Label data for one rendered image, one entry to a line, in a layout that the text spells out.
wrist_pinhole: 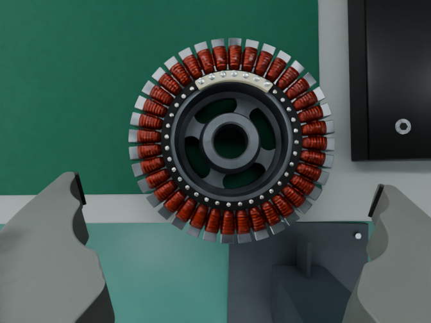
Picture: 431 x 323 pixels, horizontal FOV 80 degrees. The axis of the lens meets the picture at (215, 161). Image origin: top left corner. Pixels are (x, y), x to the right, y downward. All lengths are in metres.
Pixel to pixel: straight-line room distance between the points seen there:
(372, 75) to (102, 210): 0.19
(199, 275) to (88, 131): 0.85
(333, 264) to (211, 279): 0.43
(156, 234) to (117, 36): 0.83
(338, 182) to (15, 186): 0.22
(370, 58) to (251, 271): 0.87
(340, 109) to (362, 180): 0.05
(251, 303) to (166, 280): 0.31
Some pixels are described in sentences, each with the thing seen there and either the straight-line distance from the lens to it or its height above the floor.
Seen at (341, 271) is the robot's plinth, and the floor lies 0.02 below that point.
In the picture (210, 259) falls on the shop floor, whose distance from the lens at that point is 0.98.
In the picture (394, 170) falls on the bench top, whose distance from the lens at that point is 0.21.
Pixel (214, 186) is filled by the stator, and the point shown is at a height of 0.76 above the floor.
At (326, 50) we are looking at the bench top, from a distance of 0.21.
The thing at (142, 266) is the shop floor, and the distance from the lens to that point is 1.02.
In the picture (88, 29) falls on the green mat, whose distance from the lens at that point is 0.22.
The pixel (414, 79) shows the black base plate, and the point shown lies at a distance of 0.20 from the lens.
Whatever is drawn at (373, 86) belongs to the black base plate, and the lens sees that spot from 0.18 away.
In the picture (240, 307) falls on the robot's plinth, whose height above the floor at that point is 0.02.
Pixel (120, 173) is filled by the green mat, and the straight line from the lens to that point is 0.19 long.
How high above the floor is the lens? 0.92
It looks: 88 degrees down
